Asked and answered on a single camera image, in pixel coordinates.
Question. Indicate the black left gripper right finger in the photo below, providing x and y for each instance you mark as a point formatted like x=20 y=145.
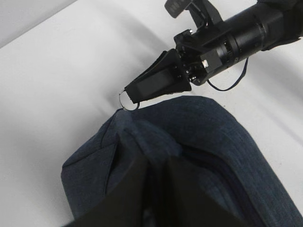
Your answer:
x=187 y=205

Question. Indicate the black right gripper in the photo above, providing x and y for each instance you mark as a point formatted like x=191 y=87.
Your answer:
x=193 y=61

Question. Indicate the dark blue lunch bag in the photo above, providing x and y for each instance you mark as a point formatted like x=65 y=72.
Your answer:
x=184 y=162

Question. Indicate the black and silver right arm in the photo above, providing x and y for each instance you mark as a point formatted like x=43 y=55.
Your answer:
x=217 y=44

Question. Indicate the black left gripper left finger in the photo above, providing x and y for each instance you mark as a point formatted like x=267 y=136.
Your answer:
x=123 y=206

